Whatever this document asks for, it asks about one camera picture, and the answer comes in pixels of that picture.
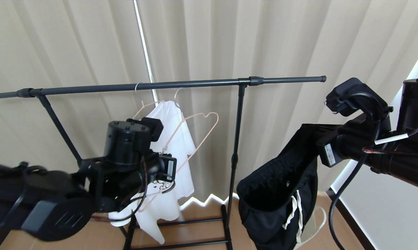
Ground pink clothes hanger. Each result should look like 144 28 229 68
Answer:
136 87 219 213
132 83 165 120

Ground white laundry basket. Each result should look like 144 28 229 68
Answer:
294 205 327 250

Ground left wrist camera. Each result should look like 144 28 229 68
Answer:
127 117 164 143

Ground black clothes rack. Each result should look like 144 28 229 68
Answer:
0 75 327 250

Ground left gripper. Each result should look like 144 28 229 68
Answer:
140 153 177 186

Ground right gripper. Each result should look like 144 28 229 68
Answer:
317 124 380 168

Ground black shorts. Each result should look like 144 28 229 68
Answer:
236 123 338 250

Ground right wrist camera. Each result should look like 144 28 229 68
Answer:
325 77 393 132

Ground beige curtain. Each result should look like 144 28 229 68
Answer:
0 0 418 205

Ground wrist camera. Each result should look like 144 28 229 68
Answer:
325 77 393 132
127 117 164 143

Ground white printed t-shirt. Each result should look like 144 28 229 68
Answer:
108 101 197 244

